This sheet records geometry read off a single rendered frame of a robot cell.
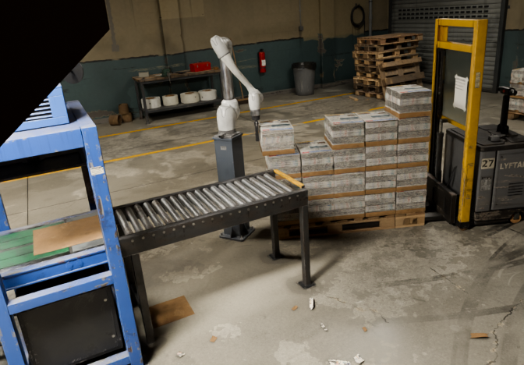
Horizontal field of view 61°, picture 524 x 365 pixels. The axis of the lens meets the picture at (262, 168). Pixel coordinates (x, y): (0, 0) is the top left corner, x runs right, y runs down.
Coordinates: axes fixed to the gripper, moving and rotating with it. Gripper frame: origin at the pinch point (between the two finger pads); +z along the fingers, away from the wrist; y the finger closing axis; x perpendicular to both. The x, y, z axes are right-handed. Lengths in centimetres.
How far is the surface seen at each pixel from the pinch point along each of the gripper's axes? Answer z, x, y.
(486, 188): 57, -200, -34
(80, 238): 16, 120, -137
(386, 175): 42, -114, -18
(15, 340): 47, 145, -187
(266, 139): -1.8, -6.8, -17.3
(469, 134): 4, -178, -38
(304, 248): 63, -24, -96
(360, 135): 1, -90, -19
